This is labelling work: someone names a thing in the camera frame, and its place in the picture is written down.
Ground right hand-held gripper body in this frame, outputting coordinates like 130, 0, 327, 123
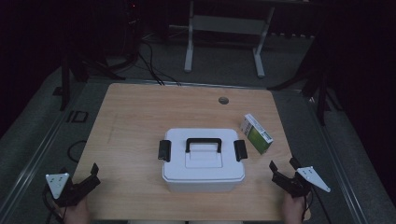
281, 166, 332, 199

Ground green and white medicine box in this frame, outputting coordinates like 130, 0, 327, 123
239, 113, 275, 156

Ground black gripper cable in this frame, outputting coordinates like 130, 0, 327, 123
42, 186, 67, 224
301, 186, 332, 224

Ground white metal stand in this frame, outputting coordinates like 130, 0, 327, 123
183, 0, 276, 79

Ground black tripod stand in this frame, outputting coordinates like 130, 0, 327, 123
51, 52, 139, 112
266, 36, 345, 127

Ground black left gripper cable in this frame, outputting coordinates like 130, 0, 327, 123
42, 186, 67, 224

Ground black floor cables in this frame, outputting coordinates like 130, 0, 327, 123
136, 38, 182, 87

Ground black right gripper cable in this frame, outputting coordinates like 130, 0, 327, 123
301, 186, 332, 224

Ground black floor bracket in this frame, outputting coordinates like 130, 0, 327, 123
65, 109, 90, 124

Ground person's left hand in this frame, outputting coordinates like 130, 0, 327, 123
63, 196, 92, 224

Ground black looped floor cable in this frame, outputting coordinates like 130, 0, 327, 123
67, 139, 89, 164

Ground person's right hand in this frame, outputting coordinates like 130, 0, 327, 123
282, 191, 309, 224

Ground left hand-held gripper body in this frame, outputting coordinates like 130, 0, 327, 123
43, 167, 94, 208

